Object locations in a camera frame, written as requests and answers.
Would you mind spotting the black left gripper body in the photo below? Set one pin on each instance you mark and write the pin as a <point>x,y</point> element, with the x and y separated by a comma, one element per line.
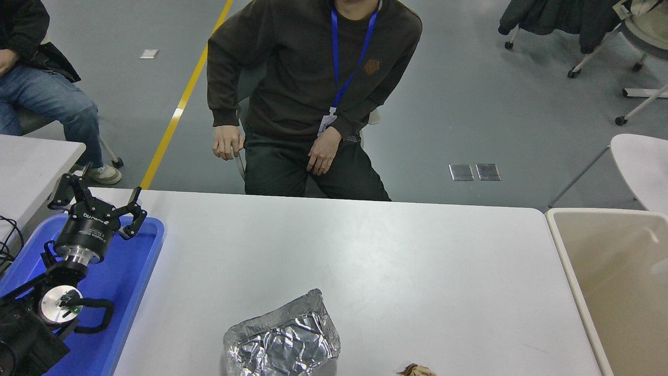
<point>86,230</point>

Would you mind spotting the silver foil tray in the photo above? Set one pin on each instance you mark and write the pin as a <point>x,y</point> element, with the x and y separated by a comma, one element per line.
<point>282,344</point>

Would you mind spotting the tan paper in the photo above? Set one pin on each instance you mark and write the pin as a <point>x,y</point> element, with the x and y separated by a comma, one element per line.
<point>417,371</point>

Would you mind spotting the person's right hand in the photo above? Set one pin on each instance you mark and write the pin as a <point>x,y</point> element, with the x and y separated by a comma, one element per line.
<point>227,142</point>

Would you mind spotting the person's hand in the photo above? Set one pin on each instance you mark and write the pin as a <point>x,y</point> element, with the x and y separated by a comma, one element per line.
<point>6,61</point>

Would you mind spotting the person's left hand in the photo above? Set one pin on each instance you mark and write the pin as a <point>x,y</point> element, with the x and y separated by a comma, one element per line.
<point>324,151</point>

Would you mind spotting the white side table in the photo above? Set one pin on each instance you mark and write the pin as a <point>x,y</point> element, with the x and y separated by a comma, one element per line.
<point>26,172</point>

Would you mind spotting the blue plastic tray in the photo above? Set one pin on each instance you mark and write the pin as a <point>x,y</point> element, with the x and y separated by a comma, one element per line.
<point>130,271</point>

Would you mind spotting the person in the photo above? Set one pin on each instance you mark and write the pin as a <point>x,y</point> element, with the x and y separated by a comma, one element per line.
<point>297,68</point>
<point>42,99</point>

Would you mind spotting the yellow floor tape line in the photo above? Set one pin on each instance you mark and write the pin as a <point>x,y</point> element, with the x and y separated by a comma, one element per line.
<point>177,112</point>

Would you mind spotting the white paper scrap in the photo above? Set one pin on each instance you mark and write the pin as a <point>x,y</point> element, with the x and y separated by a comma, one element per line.
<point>148,54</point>

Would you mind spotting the silver floor outlet plate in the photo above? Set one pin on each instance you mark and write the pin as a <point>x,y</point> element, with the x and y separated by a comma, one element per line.
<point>488,172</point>
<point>461,172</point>

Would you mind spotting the white office chair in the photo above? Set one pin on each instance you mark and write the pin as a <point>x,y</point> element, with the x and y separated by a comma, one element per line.
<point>644,93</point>
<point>647,36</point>
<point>512,37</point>

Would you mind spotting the dark jacket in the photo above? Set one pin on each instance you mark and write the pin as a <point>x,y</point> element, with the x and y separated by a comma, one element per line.
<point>563,18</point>

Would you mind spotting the large pale plastic bin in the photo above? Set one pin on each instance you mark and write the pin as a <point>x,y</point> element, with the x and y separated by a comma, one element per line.
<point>616,261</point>

